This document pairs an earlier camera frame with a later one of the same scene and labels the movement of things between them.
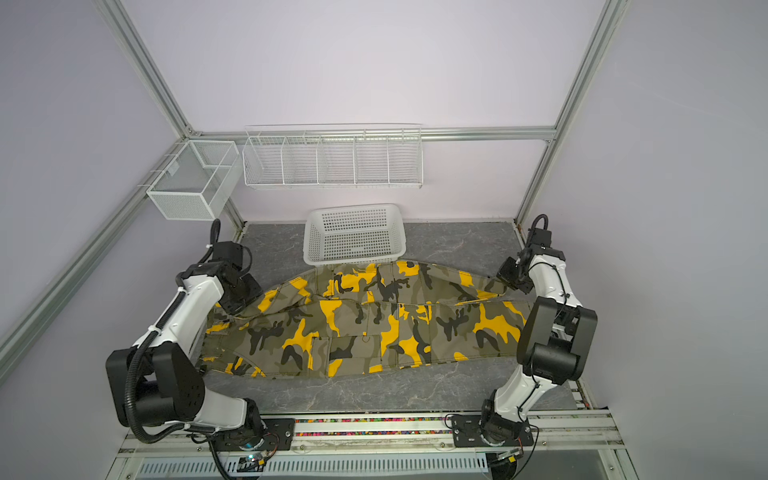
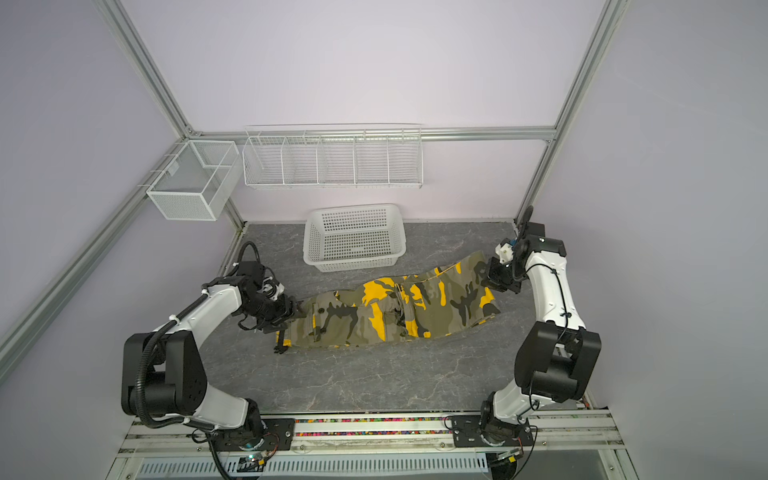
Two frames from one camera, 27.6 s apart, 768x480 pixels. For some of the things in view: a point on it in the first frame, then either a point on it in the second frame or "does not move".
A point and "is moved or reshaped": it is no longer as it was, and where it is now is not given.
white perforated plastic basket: x=354 y=235 does not move
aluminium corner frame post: x=602 y=36 does not move
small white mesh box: x=199 y=181 does not move
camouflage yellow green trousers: x=352 y=317 is moved or reshaped
